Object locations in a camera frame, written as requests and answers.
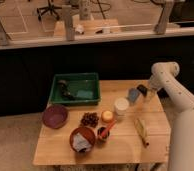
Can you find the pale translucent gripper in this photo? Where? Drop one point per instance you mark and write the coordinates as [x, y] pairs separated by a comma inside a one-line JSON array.
[[150, 94]]

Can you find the black eraser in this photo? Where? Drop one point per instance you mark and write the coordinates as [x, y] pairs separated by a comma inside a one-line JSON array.
[[142, 89]]

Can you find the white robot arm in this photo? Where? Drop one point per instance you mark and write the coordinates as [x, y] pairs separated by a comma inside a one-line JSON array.
[[181, 152]]

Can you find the red-brown bowl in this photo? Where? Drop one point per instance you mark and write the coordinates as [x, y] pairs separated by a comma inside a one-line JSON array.
[[87, 133]]

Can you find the purple bowl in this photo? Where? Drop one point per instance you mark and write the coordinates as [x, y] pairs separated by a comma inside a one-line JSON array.
[[55, 116]]

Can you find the white cylindrical cup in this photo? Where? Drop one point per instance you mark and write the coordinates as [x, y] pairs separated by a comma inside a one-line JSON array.
[[120, 106]]

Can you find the yellow banana-shaped brush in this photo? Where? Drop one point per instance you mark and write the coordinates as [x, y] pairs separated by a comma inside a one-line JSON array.
[[141, 129]]

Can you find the wooden table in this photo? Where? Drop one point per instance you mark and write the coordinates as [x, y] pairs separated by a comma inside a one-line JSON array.
[[124, 145]]

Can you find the yellow round fruit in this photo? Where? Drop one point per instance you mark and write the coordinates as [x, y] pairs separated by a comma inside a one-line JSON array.
[[107, 116]]

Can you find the teal cloth in tray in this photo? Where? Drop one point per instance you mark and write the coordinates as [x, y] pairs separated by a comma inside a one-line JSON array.
[[83, 94]]

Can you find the small dark cup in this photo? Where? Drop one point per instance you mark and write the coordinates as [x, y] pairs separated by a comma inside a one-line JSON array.
[[99, 131]]

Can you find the bunch of dark grapes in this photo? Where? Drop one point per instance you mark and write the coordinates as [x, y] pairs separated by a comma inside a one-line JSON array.
[[90, 119]]

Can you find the green plastic tray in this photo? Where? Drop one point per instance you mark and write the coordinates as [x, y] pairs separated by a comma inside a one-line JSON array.
[[76, 82]]

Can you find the dark object in tray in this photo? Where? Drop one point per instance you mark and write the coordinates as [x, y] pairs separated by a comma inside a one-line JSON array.
[[64, 90]]

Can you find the grey crumpled cloth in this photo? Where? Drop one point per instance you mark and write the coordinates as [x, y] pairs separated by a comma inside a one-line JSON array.
[[80, 143]]

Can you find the black office chair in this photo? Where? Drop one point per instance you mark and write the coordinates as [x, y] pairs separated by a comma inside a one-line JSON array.
[[51, 8]]

